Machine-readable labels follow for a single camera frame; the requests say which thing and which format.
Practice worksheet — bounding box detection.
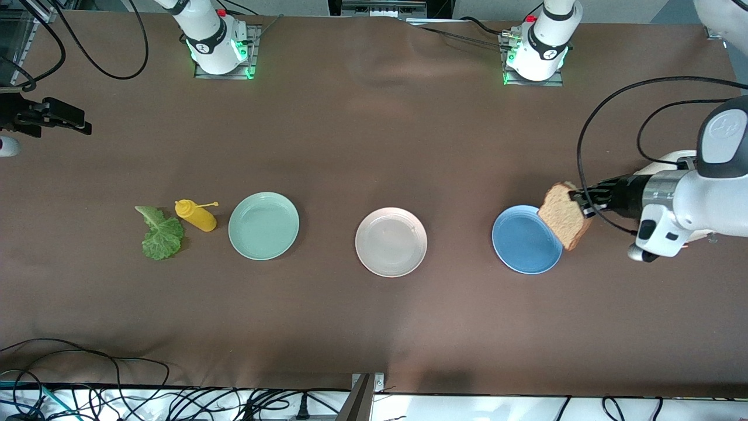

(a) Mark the brown bread slice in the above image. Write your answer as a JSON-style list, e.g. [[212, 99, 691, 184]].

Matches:
[[536, 181, 594, 252]]

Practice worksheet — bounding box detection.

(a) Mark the green lettuce leaf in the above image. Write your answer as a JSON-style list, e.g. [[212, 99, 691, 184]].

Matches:
[[134, 205, 186, 261]]

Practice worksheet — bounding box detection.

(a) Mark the blue plate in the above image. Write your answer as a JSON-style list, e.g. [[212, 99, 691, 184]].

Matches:
[[491, 204, 565, 275]]

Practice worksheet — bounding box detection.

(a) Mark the mint green plate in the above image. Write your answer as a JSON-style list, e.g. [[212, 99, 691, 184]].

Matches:
[[227, 191, 300, 261]]

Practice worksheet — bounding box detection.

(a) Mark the beige plate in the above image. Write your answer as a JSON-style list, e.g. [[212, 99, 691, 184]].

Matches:
[[355, 206, 428, 278]]

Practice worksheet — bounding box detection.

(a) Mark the white toaster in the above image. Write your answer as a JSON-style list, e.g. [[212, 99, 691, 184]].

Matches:
[[653, 150, 721, 245]]

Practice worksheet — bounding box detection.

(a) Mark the yellow mustard squeeze bottle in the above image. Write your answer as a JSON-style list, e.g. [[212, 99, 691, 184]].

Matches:
[[174, 199, 220, 233]]

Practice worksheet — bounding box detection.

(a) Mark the grey power strip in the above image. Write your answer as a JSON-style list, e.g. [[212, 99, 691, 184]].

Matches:
[[341, 0, 428, 17]]

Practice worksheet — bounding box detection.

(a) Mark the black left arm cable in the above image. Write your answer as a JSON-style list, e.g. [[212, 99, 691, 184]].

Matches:
[[576, 75, 748, 236], [636, 98, 728, 165]]

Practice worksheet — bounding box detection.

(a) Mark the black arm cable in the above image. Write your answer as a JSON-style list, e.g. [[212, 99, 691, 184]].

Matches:
[[576, 75, 748, 236], [0, 9, 68, 94], [636, 98, 728, 165], [56, 0, 150, 81]]

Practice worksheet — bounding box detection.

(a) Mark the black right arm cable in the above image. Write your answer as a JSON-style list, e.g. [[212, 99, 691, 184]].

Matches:
[[0, 9, 68, 94], [56, 0, 150, 81]]

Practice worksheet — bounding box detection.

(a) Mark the aluminium frame rail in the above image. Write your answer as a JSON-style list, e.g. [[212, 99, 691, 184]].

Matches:
[[11, 0, 60, 74]]

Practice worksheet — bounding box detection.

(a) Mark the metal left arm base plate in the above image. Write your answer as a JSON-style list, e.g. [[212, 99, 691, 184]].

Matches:
[[501, 32, 565, 87]]

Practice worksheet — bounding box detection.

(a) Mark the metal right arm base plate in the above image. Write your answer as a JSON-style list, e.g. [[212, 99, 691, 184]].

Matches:
[[194, 25, 258, 80]]

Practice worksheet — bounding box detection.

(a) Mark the black base supply cable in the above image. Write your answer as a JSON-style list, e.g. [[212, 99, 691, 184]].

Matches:
[[409, 16, 515, 49]]

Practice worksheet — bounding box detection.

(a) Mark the black looped cable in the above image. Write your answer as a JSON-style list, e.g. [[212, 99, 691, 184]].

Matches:
[[0, 338, 171, 410]]

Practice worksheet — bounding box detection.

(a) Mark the teal cable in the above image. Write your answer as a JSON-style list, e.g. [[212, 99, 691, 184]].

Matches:
[[0, 380, 66, 420]]

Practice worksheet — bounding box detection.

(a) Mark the metal frame bracket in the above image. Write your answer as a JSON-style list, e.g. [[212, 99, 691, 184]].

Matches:
[[336, 372, 386, 421]]

